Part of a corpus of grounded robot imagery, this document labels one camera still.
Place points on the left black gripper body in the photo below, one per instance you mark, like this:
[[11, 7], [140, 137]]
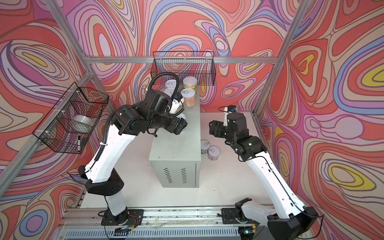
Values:
[[171, 124]]

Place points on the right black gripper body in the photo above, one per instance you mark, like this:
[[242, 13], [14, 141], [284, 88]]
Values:
[[222, 131]]

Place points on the white grey can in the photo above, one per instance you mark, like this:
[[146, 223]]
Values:
[[213, 153]]

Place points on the orange red labelled can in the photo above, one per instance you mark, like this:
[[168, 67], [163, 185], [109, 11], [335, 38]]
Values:
[[189, 96]]

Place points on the pink labelled can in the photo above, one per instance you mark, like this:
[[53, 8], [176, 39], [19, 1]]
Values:
[[171, 84]]

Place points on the orange green lidded can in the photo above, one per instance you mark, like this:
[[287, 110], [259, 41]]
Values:
[[190, 82]]

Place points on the teal can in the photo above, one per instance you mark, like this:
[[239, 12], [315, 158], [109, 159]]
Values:
[[183, 116]]

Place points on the green labelled can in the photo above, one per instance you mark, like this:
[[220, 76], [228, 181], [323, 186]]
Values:
[[169, 91]]

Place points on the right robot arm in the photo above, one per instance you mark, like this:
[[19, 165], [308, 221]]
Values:
[[290, 217]]

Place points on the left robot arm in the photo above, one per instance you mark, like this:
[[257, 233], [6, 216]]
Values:
[[122, 126]]

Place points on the grey metal cabinet counter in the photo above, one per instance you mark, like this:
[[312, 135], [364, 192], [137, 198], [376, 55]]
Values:
[[176, 159]]

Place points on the blue grey can right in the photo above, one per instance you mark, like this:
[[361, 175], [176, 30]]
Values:
[[205, 145]]

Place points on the black marker pen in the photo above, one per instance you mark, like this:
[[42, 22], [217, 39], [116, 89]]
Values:
[[79, 148]]

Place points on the green circuit board right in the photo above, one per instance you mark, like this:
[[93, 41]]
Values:
[[247, 230]]

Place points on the green circuit board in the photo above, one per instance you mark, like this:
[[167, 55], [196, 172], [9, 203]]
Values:
[[121, 231], [247, 230]]

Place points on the green circuit board left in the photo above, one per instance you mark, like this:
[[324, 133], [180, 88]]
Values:
[[121, 231]]

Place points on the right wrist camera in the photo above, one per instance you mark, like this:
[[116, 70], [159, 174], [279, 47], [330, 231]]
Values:
[[231, 109]]

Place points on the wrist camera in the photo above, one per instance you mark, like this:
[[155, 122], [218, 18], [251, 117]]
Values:
[[231, 109], [177, 105]]

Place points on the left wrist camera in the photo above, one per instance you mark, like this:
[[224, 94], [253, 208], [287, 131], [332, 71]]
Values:
[[177, 105]]

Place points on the black wire basket rear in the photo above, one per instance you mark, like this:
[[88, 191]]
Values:
[[198, 64]]

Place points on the black wire basket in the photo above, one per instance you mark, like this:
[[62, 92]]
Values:
[[198, 64], [60, 133]]

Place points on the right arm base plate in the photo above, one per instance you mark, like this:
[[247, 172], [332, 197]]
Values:
[[232, 216]]

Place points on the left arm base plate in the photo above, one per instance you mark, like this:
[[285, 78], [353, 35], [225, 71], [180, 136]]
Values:
[[129, 217]]

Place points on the black wire basket left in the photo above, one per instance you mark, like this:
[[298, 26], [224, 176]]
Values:
[[60, 133]]

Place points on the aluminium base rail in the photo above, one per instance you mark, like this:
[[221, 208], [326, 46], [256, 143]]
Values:
[[153, 217]]

